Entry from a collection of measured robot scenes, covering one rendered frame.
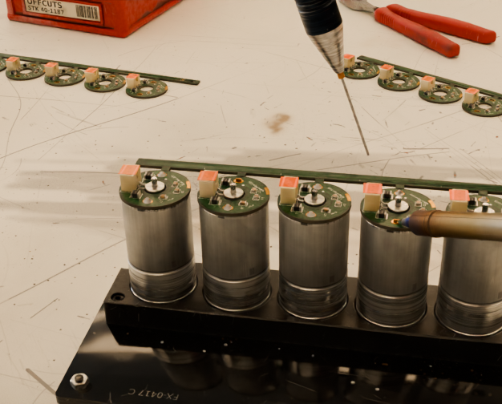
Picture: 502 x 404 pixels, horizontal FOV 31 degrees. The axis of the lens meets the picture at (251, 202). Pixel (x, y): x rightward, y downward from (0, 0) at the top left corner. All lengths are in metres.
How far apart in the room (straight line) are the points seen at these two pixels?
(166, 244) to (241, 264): 0.03
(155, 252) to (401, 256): 0.08
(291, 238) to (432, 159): 0.17
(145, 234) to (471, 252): 0.11
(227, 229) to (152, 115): 0.21
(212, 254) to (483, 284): 0.09
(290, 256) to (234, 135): 0.18
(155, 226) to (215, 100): 0.22
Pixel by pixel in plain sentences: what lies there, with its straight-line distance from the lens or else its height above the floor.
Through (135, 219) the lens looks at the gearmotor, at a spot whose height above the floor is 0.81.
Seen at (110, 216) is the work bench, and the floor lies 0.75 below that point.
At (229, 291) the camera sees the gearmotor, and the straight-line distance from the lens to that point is 0.31.
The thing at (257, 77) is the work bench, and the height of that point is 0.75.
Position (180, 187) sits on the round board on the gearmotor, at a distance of 0.31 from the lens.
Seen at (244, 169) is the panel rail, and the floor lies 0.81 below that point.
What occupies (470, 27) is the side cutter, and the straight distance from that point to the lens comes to 0.61.
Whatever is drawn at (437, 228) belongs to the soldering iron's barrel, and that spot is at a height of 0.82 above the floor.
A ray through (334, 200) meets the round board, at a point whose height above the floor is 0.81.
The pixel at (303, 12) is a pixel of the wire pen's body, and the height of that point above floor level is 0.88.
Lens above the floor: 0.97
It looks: 32 degrees down
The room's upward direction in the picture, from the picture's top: 2 degrees counter-clockwise
